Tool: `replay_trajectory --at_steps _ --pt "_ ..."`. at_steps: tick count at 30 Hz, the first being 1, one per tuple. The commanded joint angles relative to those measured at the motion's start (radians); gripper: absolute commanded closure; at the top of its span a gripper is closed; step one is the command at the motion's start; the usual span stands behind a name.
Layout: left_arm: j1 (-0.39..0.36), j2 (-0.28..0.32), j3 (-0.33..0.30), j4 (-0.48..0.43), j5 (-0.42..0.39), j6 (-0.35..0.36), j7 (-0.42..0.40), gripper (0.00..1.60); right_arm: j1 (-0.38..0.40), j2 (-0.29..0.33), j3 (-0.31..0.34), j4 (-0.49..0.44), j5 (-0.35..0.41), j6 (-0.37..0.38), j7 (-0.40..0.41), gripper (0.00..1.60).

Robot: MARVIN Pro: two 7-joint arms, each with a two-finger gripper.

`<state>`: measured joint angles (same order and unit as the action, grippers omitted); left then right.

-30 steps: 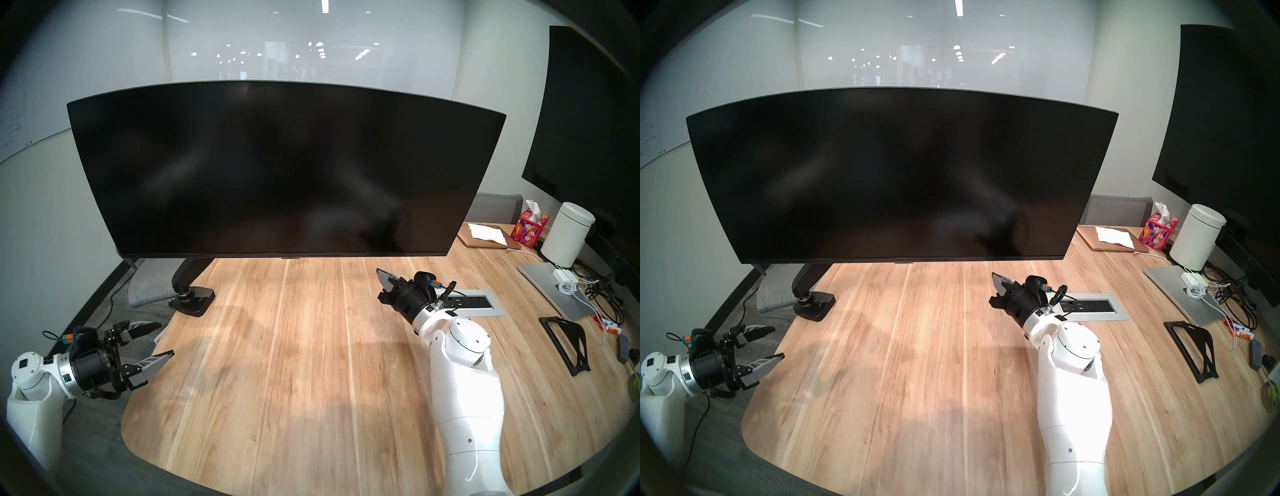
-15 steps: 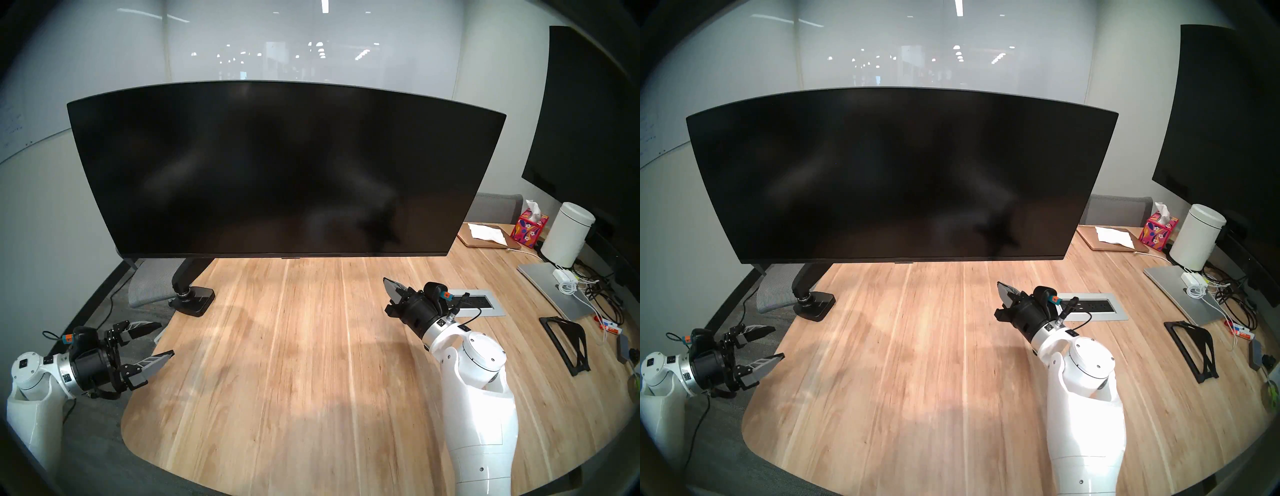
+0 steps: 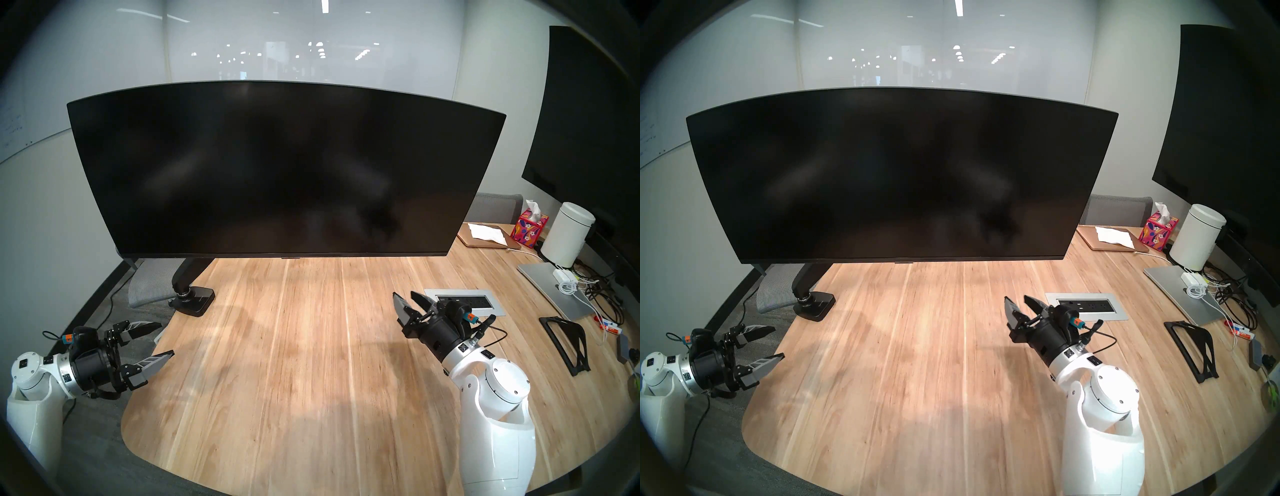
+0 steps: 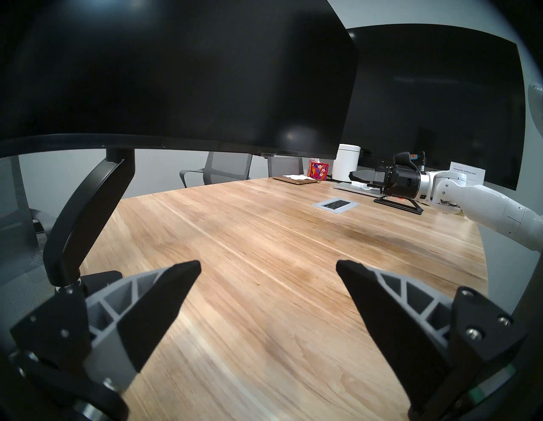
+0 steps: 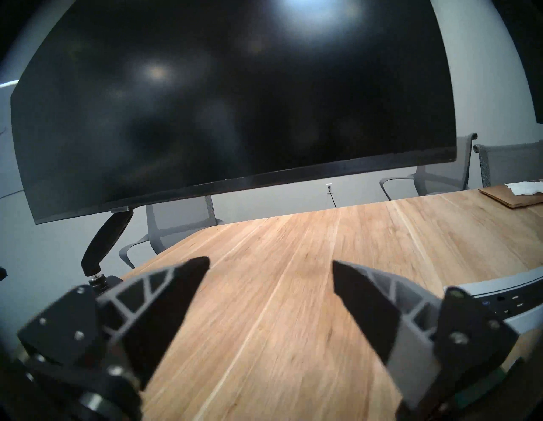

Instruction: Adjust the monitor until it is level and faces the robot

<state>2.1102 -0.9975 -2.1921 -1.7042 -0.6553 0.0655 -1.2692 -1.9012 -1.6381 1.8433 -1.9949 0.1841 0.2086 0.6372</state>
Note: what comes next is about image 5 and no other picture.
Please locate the silver table power outlet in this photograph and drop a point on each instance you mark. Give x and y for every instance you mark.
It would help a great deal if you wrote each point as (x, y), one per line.
(500, 297)

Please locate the brown leather desk mat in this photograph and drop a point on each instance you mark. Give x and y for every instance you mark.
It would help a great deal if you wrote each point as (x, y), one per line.
(509, 196)

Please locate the glass whiteboard with scribbles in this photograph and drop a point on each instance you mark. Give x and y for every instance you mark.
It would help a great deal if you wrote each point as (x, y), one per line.
(8, 148)

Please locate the gray mesh office chair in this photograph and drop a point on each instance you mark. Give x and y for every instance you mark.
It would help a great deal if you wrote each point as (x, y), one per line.
(437, 174)
(509, 163)
(178, 225)

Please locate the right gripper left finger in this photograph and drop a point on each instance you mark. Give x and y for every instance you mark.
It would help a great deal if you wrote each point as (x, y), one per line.
(140, 322)

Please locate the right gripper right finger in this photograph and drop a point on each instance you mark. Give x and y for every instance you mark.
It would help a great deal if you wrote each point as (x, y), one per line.
(407, 335)

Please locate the white paper napkin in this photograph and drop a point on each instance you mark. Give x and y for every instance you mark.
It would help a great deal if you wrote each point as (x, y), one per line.
(525, 187)

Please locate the black curved computer monitor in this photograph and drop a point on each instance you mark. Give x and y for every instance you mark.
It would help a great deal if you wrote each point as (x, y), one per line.
(212, 97)

